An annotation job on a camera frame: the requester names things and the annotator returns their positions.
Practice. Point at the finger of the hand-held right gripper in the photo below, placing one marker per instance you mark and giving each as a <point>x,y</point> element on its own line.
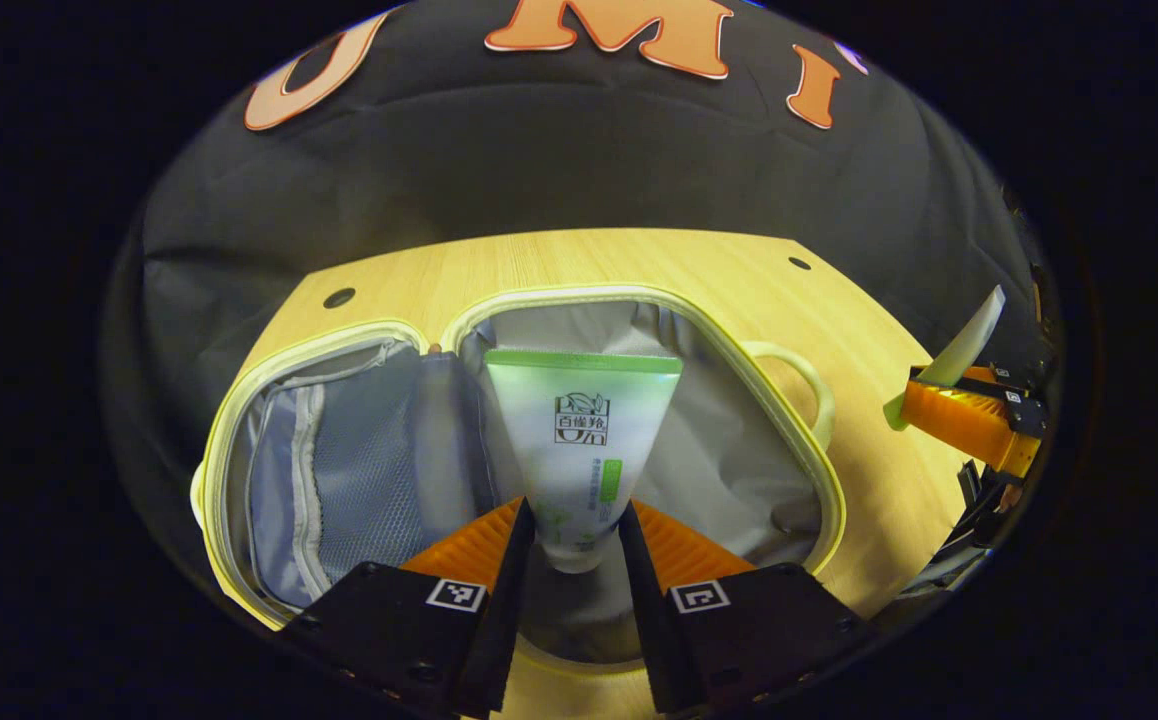
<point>1024,345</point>
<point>959,415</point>

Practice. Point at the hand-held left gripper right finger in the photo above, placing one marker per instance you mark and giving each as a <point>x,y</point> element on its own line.
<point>644,600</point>

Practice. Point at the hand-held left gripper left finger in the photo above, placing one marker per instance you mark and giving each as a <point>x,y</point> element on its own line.
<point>509,600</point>

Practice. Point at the small white green-capped tube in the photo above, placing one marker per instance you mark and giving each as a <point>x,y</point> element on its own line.
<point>959,355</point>

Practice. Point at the large white green cream tube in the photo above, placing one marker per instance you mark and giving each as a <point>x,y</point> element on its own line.
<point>579,450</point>

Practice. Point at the cream yellow suitcase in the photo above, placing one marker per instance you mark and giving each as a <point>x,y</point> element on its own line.
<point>359,470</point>

